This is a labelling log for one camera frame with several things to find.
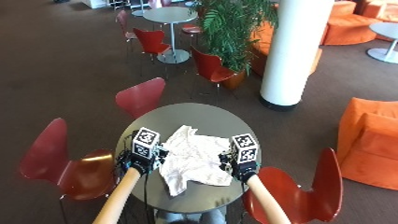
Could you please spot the person's right hand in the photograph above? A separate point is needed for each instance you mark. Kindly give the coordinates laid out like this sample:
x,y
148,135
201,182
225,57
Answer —
x,y
246,172

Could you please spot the person's left hand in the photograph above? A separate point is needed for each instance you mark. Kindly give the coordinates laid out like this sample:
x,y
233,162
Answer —
x,y
141,165

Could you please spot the white cloth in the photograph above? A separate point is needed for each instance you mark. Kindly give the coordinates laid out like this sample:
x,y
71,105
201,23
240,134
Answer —
x,y
193,158

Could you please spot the white marker cube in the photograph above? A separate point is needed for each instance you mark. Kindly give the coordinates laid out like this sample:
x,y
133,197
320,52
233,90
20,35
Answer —
x,y
145,141
245,148

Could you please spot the the person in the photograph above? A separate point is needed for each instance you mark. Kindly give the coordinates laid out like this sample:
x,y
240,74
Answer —
x,y
206,216

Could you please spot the red wooden chair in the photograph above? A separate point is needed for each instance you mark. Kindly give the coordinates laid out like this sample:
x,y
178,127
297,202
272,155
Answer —
x,y
61,165
149,40
122,23
302,193
209,68
192,29
138,96

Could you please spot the orange plant pot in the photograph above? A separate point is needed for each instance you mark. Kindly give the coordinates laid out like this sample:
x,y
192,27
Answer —
x,y
234,81

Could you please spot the orange upholstered armchair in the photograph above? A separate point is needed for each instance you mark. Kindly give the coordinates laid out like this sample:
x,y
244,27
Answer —
x,y
369,146

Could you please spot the orange upholstered bench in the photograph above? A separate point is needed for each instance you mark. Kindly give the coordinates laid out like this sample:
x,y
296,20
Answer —
x,y
265,43

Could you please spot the white round pillar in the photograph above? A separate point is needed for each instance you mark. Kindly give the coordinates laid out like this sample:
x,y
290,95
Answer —
x,y
296,49

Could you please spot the green potted palm plant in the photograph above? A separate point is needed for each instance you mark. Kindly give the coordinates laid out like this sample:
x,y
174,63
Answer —
x,y
232,28

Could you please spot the orange upholstered sofa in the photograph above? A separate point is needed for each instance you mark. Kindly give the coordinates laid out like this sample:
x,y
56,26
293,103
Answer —
x,y
351,28

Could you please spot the round grey pedestal table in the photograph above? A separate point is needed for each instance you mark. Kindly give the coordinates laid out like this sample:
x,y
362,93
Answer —
x,y
170,15
387,34
140,12

